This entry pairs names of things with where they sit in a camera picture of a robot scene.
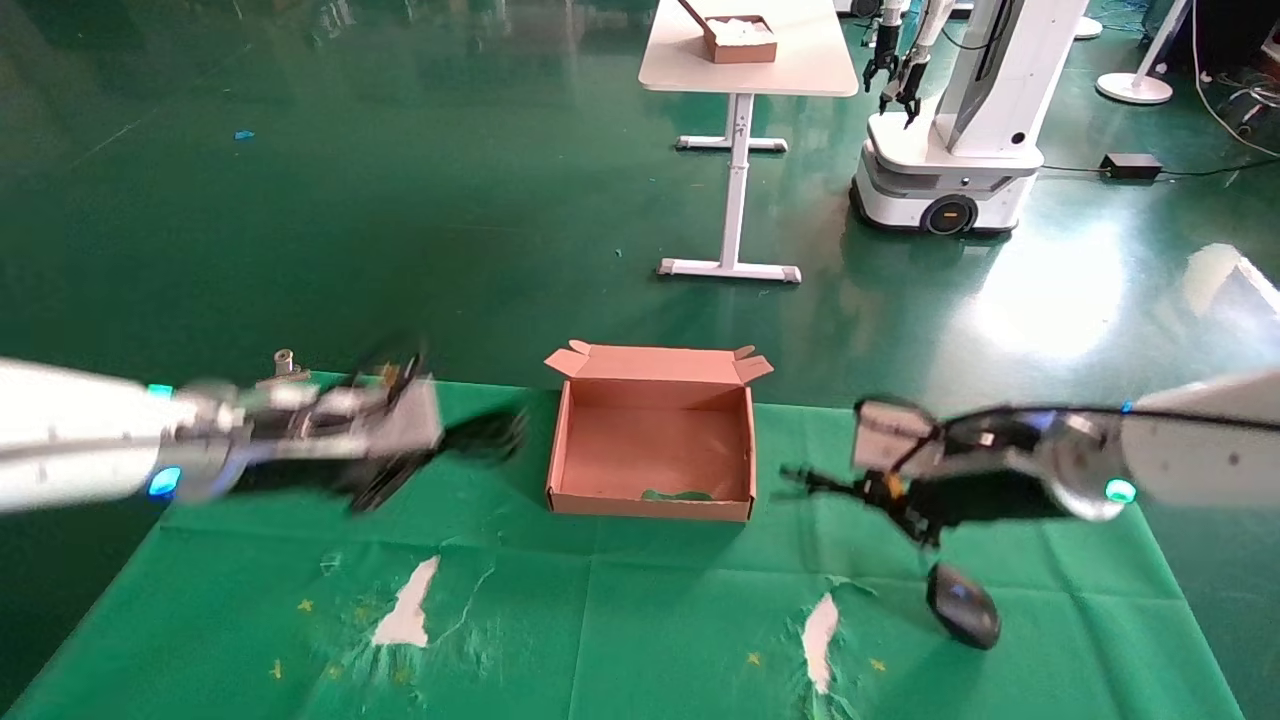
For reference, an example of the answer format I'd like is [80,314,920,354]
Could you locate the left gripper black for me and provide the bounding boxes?
[235,384,529,514]

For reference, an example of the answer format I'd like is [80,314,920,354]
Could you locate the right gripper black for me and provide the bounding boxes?
[780,408,1051,550]

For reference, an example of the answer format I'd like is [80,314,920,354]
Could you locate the black computer mouse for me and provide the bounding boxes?
[926,563,1002,651]

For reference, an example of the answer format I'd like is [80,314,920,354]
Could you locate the open brown cardboard box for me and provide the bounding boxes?
[543,340,776,523]

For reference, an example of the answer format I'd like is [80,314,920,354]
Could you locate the small brown cardboard box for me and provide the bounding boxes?
[679,0,779,65]

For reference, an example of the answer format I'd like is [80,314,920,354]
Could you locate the green table cloth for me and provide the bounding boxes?
[0,372,1247,720]

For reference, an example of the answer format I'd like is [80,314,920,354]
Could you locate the white wheeled robot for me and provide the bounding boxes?
[850,0,1093,238]

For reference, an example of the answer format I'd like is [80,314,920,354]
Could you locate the black power adapter brick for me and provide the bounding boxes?
[1100,153,1165,182]

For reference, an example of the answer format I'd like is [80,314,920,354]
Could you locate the white floor stand base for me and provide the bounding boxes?
[1096,0,1193,105]

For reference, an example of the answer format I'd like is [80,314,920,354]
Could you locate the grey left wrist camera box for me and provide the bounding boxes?
[384,377,444,453]

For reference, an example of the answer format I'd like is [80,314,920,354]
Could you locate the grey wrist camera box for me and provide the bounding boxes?
[384,377,444,453]
[853,400,942,474]

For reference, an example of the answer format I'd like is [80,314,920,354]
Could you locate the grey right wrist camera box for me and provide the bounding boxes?
[853,400,942,474]

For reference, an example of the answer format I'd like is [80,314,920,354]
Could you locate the white pedestal table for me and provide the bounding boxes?
[638,0,861,285]

